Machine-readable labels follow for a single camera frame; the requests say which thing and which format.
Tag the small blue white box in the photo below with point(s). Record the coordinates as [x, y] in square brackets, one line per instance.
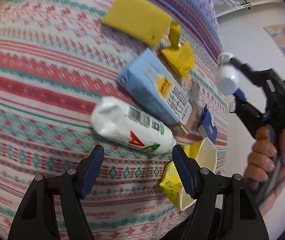
[207, 129]

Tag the small white bottle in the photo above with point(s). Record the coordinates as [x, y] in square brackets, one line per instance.
[227, 78]

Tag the yellow sponge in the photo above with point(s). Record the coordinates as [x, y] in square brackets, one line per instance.
[140, 19]

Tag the white yogurt bottle red logo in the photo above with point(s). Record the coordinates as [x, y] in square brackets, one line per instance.
[122, 123]

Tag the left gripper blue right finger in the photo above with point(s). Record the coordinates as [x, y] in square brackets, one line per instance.
[187, 170]

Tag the yellow paper cup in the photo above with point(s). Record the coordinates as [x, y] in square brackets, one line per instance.
[204, 152]

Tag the person's right hand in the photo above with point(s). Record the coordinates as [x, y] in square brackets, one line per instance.
[260, 164]

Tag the light blue milk carton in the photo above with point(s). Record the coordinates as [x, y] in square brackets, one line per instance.
[153, 87]

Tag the patterned knit bed blanket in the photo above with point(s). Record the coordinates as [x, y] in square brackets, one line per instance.
[57, 60]

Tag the yellow torn snack wrapper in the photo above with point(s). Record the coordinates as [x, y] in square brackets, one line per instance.
[179, 56]

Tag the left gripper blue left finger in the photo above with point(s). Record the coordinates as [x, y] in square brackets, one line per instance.
[89, 170]

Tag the yellow crushed juice carton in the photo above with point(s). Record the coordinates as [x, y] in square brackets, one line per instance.
[172, 186]

